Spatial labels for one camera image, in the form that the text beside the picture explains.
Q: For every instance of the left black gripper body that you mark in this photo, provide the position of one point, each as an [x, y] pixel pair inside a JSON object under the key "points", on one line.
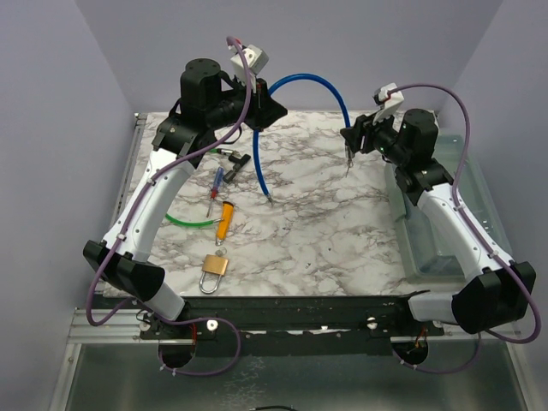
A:
{"points": [[231, 109]]}

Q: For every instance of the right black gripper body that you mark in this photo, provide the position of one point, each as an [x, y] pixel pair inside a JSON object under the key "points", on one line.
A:
{"points": [[378, 135]]}

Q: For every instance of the green cable lock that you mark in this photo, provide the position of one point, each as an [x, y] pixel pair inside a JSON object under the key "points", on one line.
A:
{"points": [[191, 203]]}

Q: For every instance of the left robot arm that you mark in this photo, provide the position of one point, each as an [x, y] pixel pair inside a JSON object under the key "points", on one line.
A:
{"points": [[210, 100]]}

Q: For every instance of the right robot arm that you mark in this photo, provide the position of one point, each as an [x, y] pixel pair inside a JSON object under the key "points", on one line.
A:
{"points": [[497, 287]]}

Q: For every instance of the black T-shaped tool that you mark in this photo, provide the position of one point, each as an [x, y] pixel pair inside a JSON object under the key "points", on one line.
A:
{"points": [[238, 164]]}

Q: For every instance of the blue red screwdriver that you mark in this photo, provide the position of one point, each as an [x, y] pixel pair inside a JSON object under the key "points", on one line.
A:
{"points": [[218, 179]]}

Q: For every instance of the orange utility knife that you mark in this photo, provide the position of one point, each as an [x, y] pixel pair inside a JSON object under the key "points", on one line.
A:
{"points": [[224, 224]]}

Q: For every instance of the clear plastic bin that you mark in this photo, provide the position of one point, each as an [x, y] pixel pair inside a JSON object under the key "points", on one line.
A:
{"points": [[435, 242]]}

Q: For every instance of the brass padlock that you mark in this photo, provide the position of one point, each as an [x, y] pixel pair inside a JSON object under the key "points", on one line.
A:
{"points": [[214, 265]]}

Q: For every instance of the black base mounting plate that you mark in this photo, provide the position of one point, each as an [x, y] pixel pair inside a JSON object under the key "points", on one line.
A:
{"points": [[299, 326]]}

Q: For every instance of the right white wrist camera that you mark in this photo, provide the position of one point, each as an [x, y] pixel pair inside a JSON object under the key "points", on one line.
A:
{"points": [[388, 100]]}

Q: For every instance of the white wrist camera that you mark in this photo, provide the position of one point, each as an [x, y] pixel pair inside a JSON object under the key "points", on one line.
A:
{"points": [[388, 100], [255, 57]]}

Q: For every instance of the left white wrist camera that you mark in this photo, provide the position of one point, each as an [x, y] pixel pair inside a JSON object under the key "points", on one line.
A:
{"points": [[255, 57]]}

